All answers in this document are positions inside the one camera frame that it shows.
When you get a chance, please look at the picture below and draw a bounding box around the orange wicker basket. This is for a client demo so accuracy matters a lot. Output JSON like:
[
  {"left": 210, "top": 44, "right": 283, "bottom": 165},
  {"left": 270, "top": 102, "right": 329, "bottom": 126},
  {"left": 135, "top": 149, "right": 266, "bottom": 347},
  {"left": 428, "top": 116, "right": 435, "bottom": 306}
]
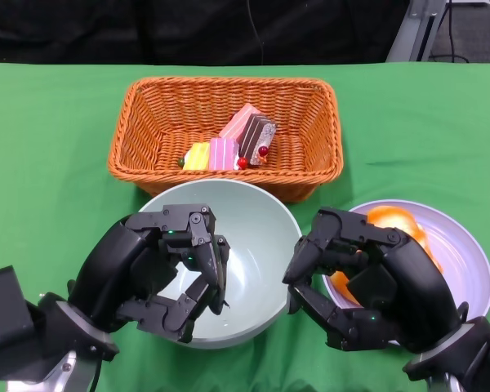
[{"left": 107, "top": 76, "right": 344, "bottom": 204}]

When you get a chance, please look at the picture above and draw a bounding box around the chocolate layered cake slice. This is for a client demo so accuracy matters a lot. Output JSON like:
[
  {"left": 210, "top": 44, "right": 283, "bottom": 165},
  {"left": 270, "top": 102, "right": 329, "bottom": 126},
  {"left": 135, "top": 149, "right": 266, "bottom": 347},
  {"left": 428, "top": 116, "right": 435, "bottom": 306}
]
[{"left": 237, "top": 114, "right": 278, "bottom": 167}]

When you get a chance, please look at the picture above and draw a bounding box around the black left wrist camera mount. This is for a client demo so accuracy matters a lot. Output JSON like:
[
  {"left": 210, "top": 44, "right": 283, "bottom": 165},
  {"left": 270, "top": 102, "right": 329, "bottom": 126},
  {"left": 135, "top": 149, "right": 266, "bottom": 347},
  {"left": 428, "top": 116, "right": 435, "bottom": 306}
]
[{"left": 0, "top": 265, "right": 47, "bottom": 383}]

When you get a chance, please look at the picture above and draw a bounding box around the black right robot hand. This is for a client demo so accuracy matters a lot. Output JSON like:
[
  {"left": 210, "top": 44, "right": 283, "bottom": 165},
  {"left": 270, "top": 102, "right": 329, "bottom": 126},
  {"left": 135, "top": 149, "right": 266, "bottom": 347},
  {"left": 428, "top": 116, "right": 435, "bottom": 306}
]
[{"left": 282, "top": 207, "right": 462, "bottom": 355}]

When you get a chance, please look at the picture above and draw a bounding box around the salmon cake slice with berries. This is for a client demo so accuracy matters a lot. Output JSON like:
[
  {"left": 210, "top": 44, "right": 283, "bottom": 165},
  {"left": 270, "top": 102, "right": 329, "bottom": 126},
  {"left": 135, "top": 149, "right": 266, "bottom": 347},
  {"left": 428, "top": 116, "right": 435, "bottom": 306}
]
[{"left": 219, "top": 103, "right": 262, "bottom": 140}]

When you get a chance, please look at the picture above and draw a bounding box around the pink layered cake slice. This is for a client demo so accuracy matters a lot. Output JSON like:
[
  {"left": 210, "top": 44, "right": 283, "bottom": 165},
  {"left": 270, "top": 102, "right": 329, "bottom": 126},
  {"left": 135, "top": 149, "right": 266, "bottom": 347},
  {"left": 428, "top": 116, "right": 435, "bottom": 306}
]
[{"left": 208, "top": 137, "right": 247, "bottom": 172}]

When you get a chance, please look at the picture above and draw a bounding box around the round orange-striped bread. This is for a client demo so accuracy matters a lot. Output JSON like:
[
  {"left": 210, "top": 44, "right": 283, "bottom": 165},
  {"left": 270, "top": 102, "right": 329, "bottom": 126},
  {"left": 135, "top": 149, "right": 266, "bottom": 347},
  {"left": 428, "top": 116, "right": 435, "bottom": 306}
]
[{"left": 330, "top": 271, "right": 363, "bottom": 308}]

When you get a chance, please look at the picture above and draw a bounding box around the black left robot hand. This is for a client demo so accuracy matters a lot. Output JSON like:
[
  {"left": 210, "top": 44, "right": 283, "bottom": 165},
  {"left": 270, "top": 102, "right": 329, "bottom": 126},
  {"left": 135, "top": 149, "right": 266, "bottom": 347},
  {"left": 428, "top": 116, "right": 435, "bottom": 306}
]
[{"left": 67, "top": 203, "right": 233, "bottom": 344}]

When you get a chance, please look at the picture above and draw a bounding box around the yellow layered cake slice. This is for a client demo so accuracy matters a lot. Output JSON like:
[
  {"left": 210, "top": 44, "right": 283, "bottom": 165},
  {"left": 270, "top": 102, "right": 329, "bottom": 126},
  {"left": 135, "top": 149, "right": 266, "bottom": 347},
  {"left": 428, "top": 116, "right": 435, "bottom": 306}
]
[{"left": 177, "top": 142, "right": 212, "bottom": 172}]

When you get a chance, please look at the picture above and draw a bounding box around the grey metal frame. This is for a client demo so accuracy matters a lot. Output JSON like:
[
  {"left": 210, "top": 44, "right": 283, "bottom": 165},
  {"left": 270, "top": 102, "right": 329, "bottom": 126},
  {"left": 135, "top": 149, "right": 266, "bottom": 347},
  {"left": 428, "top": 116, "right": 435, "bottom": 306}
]
[{"left": 386, "top": 0, "right": 450, "bottom": 63}]

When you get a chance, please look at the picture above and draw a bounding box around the lavender plate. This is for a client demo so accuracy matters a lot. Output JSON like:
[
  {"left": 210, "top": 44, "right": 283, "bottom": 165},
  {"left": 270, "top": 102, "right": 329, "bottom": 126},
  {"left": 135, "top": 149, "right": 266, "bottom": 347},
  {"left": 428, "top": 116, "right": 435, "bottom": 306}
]
[{"left": 322, "top": 198, "right": 490, "bottom": 348}]

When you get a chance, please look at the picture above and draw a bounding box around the black background cable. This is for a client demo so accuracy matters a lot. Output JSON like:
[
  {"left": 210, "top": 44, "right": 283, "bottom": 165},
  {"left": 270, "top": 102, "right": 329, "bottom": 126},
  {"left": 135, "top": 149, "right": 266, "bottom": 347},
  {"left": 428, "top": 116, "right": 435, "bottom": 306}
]
[{"left": 428, "top": 0, "right": 470, "bottom": 63}]

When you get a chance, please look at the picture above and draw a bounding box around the pale grey bowl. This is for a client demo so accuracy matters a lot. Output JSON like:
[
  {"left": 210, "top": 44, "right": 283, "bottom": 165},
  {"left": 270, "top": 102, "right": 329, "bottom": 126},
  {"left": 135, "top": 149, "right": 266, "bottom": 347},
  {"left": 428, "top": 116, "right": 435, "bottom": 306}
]
[{"left": 137, "top": 178, "right": 303, "bottom": 350}]

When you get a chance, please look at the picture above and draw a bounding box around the long orange-striped bread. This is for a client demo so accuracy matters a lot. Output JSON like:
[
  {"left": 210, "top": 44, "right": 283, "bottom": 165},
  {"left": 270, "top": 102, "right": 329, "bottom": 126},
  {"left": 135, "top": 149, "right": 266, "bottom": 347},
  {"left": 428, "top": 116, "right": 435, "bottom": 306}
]
[{"left": 367, "top": 205, "right": 445, "bottom": 275}]

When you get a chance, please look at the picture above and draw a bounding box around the green tablecloth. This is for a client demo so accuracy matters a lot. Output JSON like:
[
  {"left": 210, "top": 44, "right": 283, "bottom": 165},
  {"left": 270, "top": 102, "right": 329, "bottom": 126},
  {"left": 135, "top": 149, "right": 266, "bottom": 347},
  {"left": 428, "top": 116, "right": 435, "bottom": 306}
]
[{"left": 0, "top": 60, "right": 490, "bottom": 392}]

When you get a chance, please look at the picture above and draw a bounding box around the black backdrop curtain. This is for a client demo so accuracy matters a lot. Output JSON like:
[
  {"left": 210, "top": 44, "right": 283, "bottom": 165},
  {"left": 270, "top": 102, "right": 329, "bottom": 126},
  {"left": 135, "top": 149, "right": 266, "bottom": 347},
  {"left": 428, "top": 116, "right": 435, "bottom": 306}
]
[{"left": 0, "top": 0, "right": 412, "bottom": 65}]

